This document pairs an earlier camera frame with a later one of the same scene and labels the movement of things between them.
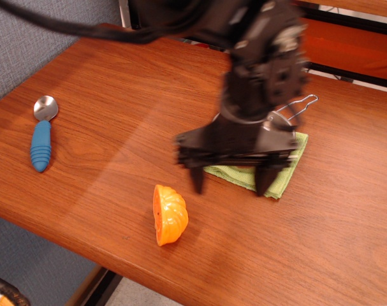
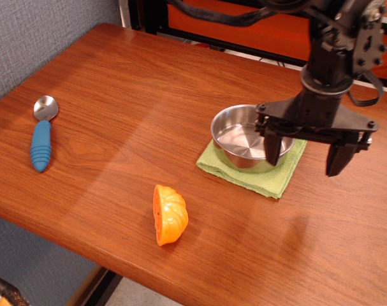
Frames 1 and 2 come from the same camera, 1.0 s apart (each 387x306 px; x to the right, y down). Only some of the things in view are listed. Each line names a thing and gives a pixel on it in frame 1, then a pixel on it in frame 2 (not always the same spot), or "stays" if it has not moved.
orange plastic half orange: (170, 214) stays
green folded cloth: (246, 176) stays
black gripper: (267, 145) to (315, 115)
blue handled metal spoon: (46, 108) stays
